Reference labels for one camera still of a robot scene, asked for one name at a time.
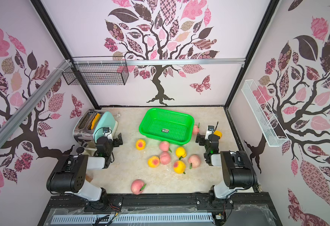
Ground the pink peach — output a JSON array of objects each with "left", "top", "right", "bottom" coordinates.
[
  {"left": 159, "top": 152, "right": 171, "bottom": 165},
  {"left": 192, "top": 123, "right": 200, "bottom": 135},
  {"left": 159, "top": 141, "right": 172, "bottom": 152},
  {"left": 188, "top": 154, "right": 201, "bottom": 169},
  {"left": 131, "top": 179, "right": 147, "bottom": 195}
]

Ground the yellow red peach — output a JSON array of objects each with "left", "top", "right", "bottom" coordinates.
[
  {"left": 135, "top": 139, "right": 146, "bottom": 150},
  {"left": 173, "top": 160, "right": 186, "bottom": 174},
  {"left": 148, "top": 156, "right": 160, "bottom": 168}
]

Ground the pink peach front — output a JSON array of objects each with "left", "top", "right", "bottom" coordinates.
[{"left": 131, "top": 179, "right": 147, "bottom": 195}]

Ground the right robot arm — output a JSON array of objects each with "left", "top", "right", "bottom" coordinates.
[{"left": 196, "top": 134, "right": 257, "bottom": 199}]

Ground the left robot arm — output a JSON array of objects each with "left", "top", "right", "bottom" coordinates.
[{"left": 46, "top": 133, "right": 123, "bottom": 202}]

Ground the green plastic basket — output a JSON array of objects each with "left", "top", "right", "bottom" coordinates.
[{"left": 139, "top": 108, "right": 195, "bottom": 146}]

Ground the mint and steel toaster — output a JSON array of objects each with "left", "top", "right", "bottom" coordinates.
[{"left": 73, "top": 109, "right": 118, "bottom": 148}]

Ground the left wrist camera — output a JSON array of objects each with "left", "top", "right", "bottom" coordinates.
[{"left": 102, "top": 127, "right": 113, "bottom": 140}]

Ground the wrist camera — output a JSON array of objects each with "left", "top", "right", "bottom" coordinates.
[
  {"left": 204, "top": 125, "right": 215, "bottom": 139},
  {"left": 102, "top": 127, "right": 113, "bottom": 140}
]

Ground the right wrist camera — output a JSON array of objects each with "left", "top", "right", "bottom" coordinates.
[{"left": 204, "top": 125, "right": 215, "bottom": 139}]

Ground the white wire wall shelf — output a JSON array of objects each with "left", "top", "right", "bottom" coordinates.
[{"left": 241, "top": 80, "right": 289, "bottom": 147}]

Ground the black wire wall basket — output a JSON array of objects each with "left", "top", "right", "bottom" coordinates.
[{"left": 62, "top": 55, "right": 130, "bottom": 85}]

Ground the white slotted cable duct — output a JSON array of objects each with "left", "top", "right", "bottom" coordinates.
[{"left": 49, "top": 212, "right": 213, "bottom": 226}]

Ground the back aluminium rail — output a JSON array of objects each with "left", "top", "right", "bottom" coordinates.
[{"left": 74, "top": 58, "right": 246, "bottom": 66}]

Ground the aluminium rail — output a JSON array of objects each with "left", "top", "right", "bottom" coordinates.
[
  {"left": 0, "top": 59, "right": 70, "bottom": 149},
  {"left": 74, "top": 58, "right": 246, "bottom": 66}
]

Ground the left aluminium rail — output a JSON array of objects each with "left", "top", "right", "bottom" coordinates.
[{"left": 0, "top": 59, "right": 70, "bottom": 149}]

